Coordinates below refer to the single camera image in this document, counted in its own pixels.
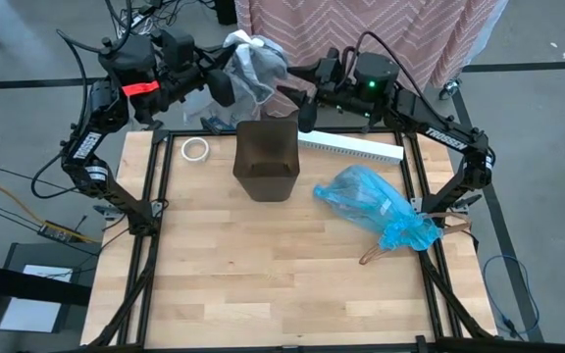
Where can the black metal bar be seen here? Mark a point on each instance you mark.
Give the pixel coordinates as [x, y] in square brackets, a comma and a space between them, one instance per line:
[27, 287]

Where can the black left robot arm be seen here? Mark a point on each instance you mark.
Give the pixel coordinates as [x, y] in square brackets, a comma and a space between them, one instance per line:
[86, 144]

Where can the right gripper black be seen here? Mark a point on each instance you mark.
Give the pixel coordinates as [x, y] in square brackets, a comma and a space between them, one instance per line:
[339, 85]

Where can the grey stand base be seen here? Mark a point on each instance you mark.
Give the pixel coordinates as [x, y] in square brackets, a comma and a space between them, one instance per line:
[22, 252]

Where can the black floor box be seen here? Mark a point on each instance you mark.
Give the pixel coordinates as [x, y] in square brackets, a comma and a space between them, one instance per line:
[226, 12]

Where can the dark brown trash bin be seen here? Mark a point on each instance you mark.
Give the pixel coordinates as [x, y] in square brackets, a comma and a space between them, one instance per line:
[265, 162]

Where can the black aluminium frame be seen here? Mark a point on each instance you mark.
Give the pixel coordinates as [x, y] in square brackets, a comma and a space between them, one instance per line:
[429, 267]

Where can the grey plastic trash bag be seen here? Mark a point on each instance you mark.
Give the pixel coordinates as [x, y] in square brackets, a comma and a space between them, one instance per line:
[255, 68]

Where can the pink chevron cloth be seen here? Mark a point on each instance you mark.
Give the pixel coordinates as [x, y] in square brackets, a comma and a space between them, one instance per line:
[410, 29]

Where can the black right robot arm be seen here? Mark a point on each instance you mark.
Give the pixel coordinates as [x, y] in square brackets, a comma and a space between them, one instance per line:
[446, 139]

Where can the blue plastic trash bag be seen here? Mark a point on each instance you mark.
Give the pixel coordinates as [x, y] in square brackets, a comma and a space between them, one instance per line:
[366, 196]

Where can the white paper sheet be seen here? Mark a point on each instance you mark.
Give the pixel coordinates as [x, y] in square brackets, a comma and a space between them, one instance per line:
[32, 316]

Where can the white tape roll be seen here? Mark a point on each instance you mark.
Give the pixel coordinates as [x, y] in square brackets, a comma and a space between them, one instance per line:
[183, 147]

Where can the black power box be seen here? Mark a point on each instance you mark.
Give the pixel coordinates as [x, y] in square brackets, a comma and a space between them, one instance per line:
[57, 232]

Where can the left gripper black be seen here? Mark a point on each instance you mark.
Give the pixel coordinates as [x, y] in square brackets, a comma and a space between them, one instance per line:
[182, 81]

